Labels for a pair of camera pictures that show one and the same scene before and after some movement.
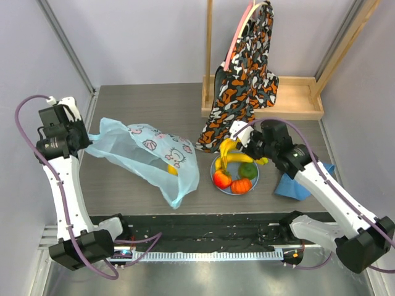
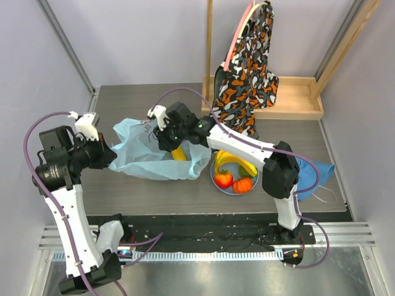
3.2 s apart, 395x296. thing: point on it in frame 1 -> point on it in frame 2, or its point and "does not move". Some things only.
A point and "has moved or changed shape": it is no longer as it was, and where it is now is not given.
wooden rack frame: [297, 97] does not move
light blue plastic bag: [150, 151] has moved or changed shape
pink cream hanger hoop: [252, 7] does not move
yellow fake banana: [225, 146] has moved or changed shape
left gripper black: [85, 141] -> [105, 155]
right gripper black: [251, 147] -> [166, 142]
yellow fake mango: [172, 169] -> [178, 154]
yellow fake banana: [240, 158] has moved or changed shape
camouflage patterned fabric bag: [247, 84] does not move
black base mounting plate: [170, 230] does not move
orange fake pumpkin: [241, 186] does not move
